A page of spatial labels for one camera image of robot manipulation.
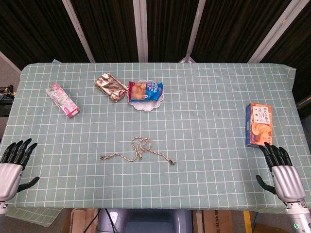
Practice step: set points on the green checkered tablecloth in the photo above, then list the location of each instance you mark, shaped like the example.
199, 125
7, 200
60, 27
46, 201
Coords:
155, 136

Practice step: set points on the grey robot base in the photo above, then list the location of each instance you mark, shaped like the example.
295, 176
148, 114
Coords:
143, 221

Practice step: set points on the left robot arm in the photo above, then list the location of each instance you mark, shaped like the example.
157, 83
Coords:
2, 206

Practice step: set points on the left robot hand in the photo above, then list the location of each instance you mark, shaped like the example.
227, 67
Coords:
9, 174

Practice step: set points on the white frame post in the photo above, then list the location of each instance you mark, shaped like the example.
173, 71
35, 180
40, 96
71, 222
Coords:
141, 30
78, 29
273, 30
194, 30

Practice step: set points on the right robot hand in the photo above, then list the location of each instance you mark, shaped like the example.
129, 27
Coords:
289, 180

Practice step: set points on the blue bread snack bag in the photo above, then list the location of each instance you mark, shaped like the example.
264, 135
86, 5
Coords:
145, 91

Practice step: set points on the gold foil snack pack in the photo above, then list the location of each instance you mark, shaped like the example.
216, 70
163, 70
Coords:
111, 88

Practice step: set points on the white flower-shaped plate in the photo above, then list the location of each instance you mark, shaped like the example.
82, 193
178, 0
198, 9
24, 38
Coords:
145, 104

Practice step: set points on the pink floral box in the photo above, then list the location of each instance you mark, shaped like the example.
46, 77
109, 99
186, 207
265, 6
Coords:
62, 100

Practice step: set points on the orange blue biscuit box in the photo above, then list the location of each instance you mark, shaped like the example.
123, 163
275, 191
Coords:
258, 126

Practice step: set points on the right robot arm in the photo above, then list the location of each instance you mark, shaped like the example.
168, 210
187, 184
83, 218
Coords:
297, 216

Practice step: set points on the cardboard box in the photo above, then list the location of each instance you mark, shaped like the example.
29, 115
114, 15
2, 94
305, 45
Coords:
79, 221
217, 221

